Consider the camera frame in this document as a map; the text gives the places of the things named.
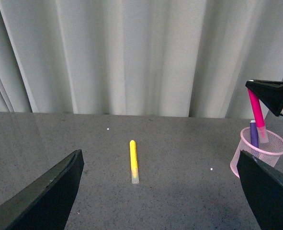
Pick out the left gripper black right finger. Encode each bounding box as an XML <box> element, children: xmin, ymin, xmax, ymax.
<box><xmin>237</xmin><ymin>150</ymin><xmax>283</xmax><ymax>230</ymax></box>

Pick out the purple marker pen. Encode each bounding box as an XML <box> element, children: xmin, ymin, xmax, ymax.
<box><xmin>249</xmin><ymin>120</ymin><xmax>259</xmax><ymax>148</ymax></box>

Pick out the pink marker pen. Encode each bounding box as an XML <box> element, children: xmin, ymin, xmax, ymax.
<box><xmin>248</xmin><ymin>89</ymin><xmax>269</xmax><ymax>143</ymax></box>

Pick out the yellow marker pen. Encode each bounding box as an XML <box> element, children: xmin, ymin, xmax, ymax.
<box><xmin>129</xmin><ymin>140</ymin><xmax>139</xmax><ymax>184</ymax></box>

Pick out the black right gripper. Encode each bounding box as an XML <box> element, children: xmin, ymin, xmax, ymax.
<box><xmin>245</xmin><ymin>80</ymin><xmax>283</xmax><ymax>116</ymax></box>

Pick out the white pleated curtain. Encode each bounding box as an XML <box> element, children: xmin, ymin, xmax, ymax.
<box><xmin>0</xmin><ymin>0</ymin><xmax>283</xmax><ymax>118</ymax></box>

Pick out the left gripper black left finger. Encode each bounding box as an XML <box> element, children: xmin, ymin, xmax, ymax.
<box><xmin>0</xmin><ymin>150</ymin><xmax>84</xmax><ymax>230</ymax></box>

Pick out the pink mesh cup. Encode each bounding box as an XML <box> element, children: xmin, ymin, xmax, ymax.
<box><xmin>230</xmin><ymin>127</ymin><xmax>283</xmax><ymax>178</ymax></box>

